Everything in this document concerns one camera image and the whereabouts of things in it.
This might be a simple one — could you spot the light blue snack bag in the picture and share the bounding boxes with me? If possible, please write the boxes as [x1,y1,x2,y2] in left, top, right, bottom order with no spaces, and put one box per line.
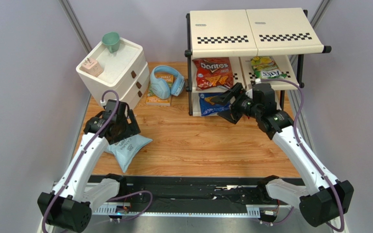
[105,134,153,173]

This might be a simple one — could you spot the blue Doritos chips bag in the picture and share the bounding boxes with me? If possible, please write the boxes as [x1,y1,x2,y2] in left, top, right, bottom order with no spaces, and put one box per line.
[199,93,231,117]

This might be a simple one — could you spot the red Doritos chips bag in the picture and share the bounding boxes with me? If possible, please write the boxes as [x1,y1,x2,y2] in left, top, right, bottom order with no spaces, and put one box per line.
[192,57,234,90]

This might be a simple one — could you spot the green Foxs snack bag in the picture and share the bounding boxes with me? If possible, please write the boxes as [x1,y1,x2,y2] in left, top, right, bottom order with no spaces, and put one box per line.
[251,56,288,79]

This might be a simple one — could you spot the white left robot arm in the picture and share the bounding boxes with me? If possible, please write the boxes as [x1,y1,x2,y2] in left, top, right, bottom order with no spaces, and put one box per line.
[37,100,140,233]

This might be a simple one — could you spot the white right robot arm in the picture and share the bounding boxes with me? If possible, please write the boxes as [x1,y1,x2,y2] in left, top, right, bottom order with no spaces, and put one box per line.
[212,81,354,233]

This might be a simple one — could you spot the cream three-tier shelf rack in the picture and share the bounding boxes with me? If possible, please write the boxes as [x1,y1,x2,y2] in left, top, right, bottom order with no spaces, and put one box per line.
[185,8,332,117]

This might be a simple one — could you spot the orange green book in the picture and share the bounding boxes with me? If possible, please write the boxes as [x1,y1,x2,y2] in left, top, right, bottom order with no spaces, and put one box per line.
[146,72,174,106]

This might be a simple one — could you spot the light blue headphones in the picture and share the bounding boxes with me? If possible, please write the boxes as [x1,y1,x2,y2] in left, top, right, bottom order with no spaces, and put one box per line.
[150,65,185,100]

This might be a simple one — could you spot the white three-drawer cabinet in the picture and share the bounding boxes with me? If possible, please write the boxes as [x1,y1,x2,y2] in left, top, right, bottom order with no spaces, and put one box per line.
[76,38,150,109]

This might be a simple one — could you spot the pink power adapter cube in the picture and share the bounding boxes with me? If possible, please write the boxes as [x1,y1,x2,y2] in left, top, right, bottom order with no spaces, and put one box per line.
[80,58,104,77]

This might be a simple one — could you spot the green plastic cup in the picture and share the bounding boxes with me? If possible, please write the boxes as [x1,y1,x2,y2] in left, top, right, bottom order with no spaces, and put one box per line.
[102,32,120,53]

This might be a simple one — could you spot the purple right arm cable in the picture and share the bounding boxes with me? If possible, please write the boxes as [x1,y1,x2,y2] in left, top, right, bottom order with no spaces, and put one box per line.
[254,78,345,233]

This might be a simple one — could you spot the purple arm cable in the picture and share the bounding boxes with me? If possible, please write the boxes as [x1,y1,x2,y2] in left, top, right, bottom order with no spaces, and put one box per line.
[254,78,345,233]
[41,89,153,233]

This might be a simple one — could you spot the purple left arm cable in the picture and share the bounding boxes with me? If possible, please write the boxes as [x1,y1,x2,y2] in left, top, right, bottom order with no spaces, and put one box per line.
[41,89,153,233]

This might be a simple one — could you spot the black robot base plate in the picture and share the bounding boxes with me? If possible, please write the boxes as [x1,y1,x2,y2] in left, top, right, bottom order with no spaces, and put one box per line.
[86,174,304,215]

